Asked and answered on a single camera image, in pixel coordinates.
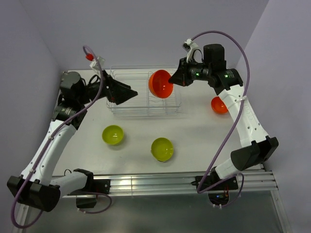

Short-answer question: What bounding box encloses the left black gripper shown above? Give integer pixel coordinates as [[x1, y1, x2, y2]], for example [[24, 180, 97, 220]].
[[77, 70, 137, 105]]

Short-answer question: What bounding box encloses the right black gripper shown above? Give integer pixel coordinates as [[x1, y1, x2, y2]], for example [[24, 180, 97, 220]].
[[169, 56, 212, 86]]

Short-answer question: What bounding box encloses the orange bowl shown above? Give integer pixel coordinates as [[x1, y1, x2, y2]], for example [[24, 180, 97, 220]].
[[148, 69, 173, 99], [210, 96, 228, 115]]

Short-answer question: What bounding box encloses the green bowl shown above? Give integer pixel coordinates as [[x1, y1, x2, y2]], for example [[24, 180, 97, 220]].
[[151, 137, 174, 162], [102, 125, 124, 146]]

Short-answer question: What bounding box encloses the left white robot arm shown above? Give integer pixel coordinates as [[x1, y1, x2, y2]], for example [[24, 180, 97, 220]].
[[7, 71, 138, 212]]

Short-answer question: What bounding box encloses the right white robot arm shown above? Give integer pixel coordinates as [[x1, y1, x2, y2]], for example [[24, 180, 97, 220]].
[[169, 39, 278, 189]]

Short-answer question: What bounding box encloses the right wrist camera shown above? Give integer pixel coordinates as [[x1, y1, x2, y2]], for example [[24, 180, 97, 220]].
[[182, 38, 199, 63]]

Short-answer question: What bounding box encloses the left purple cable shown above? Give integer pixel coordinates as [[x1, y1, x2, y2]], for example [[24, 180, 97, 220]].
[[10, 45, 113, 229]]

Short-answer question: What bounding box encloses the aluminium mounting rail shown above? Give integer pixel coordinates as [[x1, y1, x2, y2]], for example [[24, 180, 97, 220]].
[[94, 169, 278, 197]]

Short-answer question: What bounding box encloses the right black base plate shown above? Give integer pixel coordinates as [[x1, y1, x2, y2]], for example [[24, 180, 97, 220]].
[[201, 175, 238, 205]]

